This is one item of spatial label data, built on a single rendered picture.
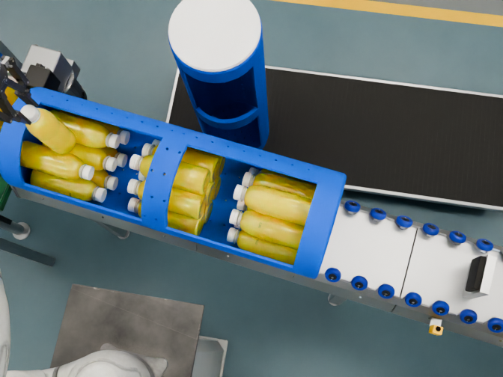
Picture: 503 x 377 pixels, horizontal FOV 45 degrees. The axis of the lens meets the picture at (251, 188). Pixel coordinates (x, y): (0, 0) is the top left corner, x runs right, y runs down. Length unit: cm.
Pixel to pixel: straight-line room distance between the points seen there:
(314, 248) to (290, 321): 121
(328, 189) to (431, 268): 45
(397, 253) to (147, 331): 72
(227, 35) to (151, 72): 120
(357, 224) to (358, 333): 98
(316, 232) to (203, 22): 76
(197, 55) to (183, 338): 81
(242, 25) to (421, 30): 141
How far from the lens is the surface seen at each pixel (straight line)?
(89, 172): 165
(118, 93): 299
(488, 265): 165
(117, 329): 168
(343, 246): 174
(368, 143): 265
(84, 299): 171
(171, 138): 154
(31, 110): 152
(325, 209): 144
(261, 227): 152
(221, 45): 182
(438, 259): 178
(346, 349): 265
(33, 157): 170
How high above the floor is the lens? 263
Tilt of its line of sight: 75 degrees down
